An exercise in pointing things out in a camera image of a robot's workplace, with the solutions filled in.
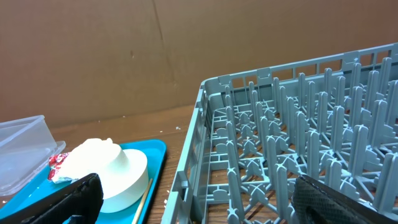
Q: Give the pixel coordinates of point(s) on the white napkin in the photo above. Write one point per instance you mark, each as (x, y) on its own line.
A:
(82, 158)

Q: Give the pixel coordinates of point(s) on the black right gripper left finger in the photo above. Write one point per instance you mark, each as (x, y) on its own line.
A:
(79, 202)

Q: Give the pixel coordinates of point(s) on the teal plastic tray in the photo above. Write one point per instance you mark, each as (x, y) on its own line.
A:
(40, 187)

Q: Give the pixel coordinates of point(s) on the red snack wrapper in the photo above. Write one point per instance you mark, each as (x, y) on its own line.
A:
(55, 163)

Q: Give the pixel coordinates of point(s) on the wooden chopstick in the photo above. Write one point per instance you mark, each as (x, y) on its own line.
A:
(142, 202)

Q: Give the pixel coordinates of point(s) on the white cup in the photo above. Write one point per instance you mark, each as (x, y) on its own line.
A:
(113, 167)

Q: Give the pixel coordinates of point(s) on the grey dishwasher rack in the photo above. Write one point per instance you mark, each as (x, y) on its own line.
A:
(252, 133)

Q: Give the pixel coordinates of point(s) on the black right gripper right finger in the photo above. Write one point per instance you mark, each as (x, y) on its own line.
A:
(317, 203)

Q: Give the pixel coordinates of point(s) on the clear plastic bin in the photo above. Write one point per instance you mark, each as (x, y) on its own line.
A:
(26, 146)

